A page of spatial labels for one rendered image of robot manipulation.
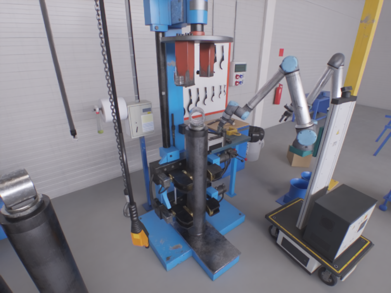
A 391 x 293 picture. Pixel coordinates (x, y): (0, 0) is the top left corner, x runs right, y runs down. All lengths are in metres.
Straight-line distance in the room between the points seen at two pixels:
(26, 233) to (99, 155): 2.73
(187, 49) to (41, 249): 1.44
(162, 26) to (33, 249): 1.72
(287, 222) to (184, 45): 2.18
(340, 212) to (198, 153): 1.37
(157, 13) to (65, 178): 2.90
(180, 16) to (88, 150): 2.61
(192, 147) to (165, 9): 1.18
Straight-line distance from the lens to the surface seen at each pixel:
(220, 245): 2.55
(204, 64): 1.94
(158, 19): 1.94
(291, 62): 1.80
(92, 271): 2.75
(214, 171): 2.12
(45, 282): 1.45
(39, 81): 3.45
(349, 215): 2.27
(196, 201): 2.24
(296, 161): 4.57
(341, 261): 2.60
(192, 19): 1.76
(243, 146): 3.91
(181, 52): 1.60
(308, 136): 1.88
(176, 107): 2.21
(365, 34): 3.75
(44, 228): 1.22
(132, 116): 2.47
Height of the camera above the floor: 2.12
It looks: 25 degrees down
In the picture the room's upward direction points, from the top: straight up
